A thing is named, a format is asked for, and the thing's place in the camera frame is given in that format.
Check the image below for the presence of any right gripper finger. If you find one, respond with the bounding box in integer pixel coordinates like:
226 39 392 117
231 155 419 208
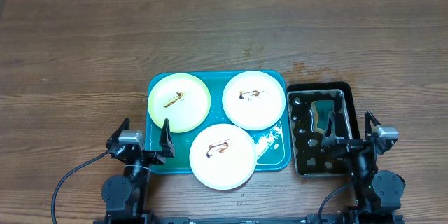
323 111 337 139
365 111 380 139

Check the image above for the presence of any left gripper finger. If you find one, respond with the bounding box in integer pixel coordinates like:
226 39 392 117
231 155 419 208
106 118 130 147
159 118 175 158

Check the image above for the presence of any green yellow sponge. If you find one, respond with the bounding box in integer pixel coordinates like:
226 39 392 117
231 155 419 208
311 100 334 134

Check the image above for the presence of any yellow-green plate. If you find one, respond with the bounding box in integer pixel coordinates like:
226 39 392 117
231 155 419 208
148 73 211 133

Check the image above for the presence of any white plate bottom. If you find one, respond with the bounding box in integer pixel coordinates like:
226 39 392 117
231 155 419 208
189 124 257 190

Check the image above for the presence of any white plate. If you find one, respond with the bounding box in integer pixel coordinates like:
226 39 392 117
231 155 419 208
189 124 257 190
222 71 286 130

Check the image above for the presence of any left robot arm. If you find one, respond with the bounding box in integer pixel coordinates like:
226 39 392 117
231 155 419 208
101 118 175 223

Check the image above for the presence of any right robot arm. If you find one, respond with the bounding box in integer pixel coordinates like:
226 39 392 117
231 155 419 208
318 111 406 223

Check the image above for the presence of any metal pan with dirty water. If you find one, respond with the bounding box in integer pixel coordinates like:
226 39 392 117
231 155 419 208
286 89 354 177

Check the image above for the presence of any black outer tray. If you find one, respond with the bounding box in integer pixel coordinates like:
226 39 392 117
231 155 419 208
286 81 362 178

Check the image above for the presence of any teal plastic tray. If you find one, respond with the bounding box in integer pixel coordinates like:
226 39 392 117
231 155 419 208
152 71 292 174

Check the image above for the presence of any white plate top right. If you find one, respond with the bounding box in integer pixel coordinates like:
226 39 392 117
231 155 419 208
222 71 286 130

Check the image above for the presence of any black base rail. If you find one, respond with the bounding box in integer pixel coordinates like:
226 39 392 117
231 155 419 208
92 213 405 224

